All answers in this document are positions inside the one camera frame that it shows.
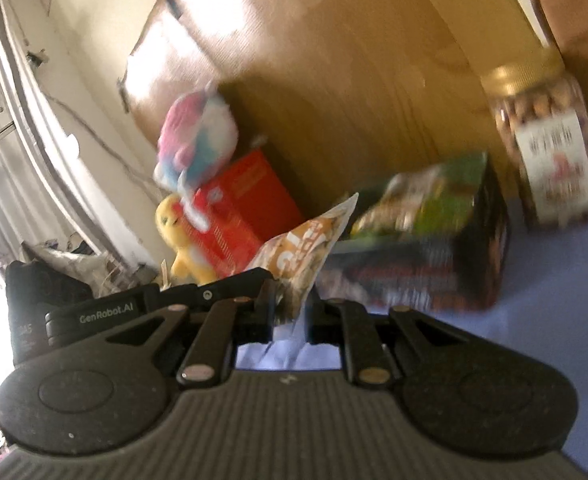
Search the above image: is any pastel plush dolphin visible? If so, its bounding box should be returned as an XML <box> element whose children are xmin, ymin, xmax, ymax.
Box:
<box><xmin>153</xmin><ymin>81</ymin><xmax>239</xmax><ymax>232</ymax></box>

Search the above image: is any nut packet orange label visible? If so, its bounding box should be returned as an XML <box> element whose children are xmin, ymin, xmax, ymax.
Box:
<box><xmin>246</xmin><ymin>193</ymin><xmax>359</xmax><ymax>324</ymax></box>

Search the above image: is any blue printed cloth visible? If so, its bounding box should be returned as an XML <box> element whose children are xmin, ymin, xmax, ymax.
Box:
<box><xmin>234</xmin><ymin>228</ymin><xmax>588</xmax><ymax>479</ymax></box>

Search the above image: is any wooden pattern board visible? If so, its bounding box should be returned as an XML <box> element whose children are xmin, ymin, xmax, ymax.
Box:
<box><xmin>124</xmin><ymin>0</ymin><xmax>541</xmax><ymax>214</ymax></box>

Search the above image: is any black sheep tin box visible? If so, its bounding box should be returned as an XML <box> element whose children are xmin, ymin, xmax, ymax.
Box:
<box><xmin>316</xmin><ymin>153</ymin><xmax>511</xmax><ymax>312</ymax></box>

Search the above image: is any yellow plush duck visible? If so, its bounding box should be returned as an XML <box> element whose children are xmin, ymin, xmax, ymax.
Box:
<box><xmin>155</xmin><ymin>194</ymin><xmax>217</xmax><ymax>285</ymax></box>

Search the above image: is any red gift bag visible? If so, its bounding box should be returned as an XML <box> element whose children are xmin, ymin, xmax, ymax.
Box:
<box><xmin>193</xmin><ymin>148</ymin><xmax>304</xmax><ymax>278</ymax></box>

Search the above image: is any cashew nut jar gold lid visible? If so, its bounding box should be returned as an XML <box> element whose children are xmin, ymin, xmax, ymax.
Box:
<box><xmin>480</xmin><ymin>47</ymin><xmax>588</xmax><ymax>230</ymax></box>

